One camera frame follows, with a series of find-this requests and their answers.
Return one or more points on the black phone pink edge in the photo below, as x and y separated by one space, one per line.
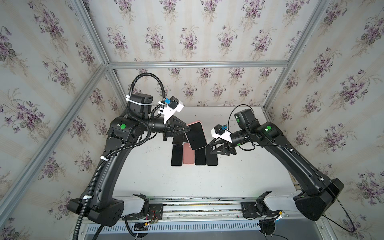
196 136

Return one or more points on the black phone case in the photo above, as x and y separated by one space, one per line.
211 160

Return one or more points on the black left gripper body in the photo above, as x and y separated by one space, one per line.
167 129

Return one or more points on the black pad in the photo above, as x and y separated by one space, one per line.
200 157

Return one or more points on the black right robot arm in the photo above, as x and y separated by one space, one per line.
319 191

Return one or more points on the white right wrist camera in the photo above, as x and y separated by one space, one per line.
221 132

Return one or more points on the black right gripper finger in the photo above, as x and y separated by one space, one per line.
220 151
216 143

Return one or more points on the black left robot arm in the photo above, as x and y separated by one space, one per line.
130 130

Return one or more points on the pink phone case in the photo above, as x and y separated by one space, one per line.
188 155

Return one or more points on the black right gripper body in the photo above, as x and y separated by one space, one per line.
228 144

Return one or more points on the aluminium frame top bar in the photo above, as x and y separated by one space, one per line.
197 64

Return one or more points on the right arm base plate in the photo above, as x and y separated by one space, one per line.
252 210

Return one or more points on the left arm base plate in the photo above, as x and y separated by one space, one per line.
150 212

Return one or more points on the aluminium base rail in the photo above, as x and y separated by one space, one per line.
188 209

